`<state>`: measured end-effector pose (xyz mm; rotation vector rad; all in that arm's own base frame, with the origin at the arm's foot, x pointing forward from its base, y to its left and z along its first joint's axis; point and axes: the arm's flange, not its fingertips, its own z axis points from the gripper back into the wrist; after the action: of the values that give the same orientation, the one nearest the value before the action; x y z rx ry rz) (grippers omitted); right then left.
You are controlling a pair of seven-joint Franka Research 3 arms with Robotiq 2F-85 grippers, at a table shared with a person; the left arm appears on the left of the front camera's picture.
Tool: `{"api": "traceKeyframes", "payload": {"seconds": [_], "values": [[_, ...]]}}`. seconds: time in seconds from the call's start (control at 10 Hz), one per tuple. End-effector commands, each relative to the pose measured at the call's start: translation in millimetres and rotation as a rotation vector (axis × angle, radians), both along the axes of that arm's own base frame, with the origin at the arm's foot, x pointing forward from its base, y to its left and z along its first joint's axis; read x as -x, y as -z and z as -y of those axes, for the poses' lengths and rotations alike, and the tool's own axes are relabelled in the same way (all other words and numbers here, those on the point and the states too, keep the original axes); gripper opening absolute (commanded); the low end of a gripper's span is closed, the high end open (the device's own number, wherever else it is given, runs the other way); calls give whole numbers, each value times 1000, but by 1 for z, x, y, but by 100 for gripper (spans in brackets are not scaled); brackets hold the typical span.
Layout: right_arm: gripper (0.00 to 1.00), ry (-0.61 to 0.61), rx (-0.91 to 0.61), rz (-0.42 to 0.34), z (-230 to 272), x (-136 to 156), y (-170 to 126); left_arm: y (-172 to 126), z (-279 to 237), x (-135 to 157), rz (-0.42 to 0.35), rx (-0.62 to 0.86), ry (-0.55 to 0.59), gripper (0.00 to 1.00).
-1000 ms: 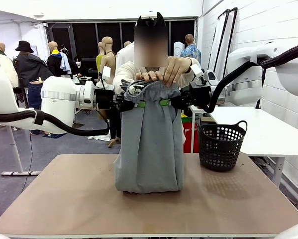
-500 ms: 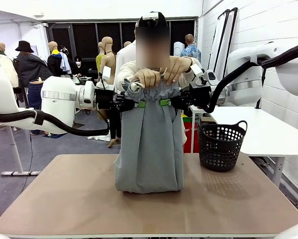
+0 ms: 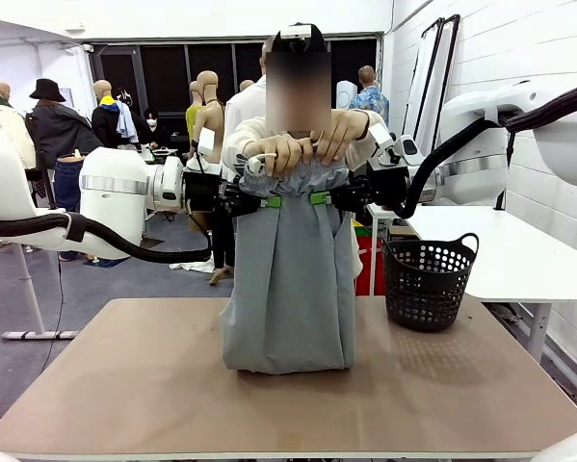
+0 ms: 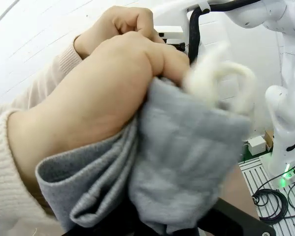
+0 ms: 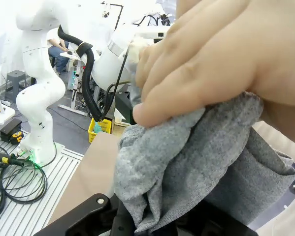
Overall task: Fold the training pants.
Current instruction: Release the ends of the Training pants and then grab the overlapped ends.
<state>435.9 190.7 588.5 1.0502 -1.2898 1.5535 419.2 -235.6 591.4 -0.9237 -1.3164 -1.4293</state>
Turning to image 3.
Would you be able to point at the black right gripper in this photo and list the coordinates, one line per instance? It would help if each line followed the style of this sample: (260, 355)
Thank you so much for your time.
(389, 185)

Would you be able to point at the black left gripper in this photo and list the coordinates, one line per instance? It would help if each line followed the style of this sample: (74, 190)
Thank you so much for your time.
(203, 192)

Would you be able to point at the grey training pants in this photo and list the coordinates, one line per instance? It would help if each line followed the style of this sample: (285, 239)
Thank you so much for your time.
(288, 289)

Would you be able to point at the black perforated laundry basket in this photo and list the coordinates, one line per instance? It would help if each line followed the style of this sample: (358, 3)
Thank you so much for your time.
(427, 284)

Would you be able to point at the cream-sleeved right forearm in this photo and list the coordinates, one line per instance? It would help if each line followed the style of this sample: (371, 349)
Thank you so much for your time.
(242, 132)

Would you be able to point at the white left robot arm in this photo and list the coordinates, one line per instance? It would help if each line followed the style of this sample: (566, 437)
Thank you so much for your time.
(114, 192)

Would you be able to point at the person's right hand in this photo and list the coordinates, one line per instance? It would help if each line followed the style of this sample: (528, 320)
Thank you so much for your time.
(283, 151)

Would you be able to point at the person's left hand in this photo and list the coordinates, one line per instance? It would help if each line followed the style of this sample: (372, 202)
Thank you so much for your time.
(341, 135)

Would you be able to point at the small white table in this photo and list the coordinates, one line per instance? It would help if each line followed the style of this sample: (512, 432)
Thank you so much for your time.
(373, 250)

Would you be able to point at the red box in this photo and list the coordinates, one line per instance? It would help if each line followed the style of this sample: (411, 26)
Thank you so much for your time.
(367, 274)

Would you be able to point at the white cloth on floor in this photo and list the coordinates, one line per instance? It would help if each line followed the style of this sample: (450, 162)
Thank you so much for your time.
(191, 266)

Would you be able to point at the tan mannequin black trousers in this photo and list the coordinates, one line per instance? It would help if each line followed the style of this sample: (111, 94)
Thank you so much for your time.
(211, 120)

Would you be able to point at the mannequin in white shirt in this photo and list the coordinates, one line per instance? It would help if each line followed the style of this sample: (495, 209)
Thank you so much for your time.
(244, 108)

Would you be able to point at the mannequin in yellow-green top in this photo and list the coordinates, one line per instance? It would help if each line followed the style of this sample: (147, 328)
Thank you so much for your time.
(191, 120)

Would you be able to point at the man in blue floral shirt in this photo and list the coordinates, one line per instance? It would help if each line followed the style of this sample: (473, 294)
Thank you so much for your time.
(372, 98)

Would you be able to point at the person in cream cardigan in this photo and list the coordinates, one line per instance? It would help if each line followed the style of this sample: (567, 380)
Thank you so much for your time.
(297, 91)

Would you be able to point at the person with face mask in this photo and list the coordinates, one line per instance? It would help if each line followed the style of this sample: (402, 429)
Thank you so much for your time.
(153, 127)

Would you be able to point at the black-framed white reflector panel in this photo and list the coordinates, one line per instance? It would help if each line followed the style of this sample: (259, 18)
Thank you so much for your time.
(427, 96)

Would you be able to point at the black tripod stand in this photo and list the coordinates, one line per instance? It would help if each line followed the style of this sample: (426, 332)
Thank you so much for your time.
(501, 197)

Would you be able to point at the mannequin with yellow collar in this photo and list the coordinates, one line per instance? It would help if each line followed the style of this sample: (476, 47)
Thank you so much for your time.
(107, 120)

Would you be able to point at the white side table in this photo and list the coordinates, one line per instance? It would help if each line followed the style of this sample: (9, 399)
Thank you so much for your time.
(509, 250)

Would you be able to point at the white head-mounted device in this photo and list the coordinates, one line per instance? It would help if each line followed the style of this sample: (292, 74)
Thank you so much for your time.
(295, 32)

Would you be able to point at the mannequin with black hat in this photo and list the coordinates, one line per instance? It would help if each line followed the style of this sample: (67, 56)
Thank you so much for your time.
(61, 130)

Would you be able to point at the mannequin in cream jacket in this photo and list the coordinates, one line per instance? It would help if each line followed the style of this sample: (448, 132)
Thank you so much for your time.
(6, 135)

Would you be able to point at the black mannequin base plate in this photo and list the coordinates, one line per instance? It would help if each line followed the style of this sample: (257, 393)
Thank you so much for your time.
(152, 242)
(107, 263)

